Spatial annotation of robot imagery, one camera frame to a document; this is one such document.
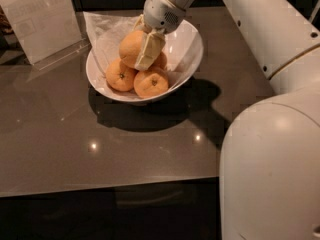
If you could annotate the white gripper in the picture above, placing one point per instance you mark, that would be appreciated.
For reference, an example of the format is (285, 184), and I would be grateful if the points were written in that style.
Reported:
(160, 13)

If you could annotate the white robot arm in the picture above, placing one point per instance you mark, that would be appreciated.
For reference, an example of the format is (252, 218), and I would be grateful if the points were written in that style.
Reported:
(269, 174)

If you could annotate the back hidden orange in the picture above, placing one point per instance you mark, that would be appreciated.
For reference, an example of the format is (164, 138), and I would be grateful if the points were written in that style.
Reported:
(161, 61)

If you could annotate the white ceramic bowl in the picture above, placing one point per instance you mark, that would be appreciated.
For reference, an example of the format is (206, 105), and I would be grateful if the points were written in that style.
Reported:
(194, 50)

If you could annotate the white paper liner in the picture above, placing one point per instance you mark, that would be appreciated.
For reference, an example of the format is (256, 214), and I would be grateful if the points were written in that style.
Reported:
(105, 33)

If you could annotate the clear acrylic sign stand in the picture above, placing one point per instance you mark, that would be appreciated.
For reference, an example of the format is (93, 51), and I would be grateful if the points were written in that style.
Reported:
(47, 30)

